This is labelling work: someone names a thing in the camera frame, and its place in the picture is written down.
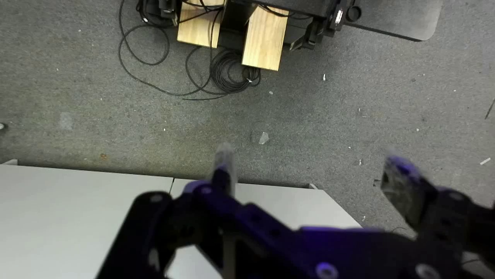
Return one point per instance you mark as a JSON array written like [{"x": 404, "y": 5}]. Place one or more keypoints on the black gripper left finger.
[{"x": 224, "y": 175}]

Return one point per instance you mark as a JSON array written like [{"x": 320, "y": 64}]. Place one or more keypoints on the wooden block right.
[{"x": 265, "y": 37}]

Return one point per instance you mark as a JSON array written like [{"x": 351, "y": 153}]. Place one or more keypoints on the grey floor mat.
[{"x": 405, "y": 19}]

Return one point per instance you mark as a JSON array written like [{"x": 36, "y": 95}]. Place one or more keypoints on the white table panel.
[{"x": 60, "y": 223}]

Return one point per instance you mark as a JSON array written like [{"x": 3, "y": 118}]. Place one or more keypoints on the wooden block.
[
  {"x": 200, "y": 22},
  {"x": 265, "y": 37}
]

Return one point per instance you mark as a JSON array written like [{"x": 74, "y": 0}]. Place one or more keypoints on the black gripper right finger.
[{"x": 407, "y": 189}]

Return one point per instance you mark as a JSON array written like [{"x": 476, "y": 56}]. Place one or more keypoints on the wooden block left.
[{"x": 200, "y": 22}]

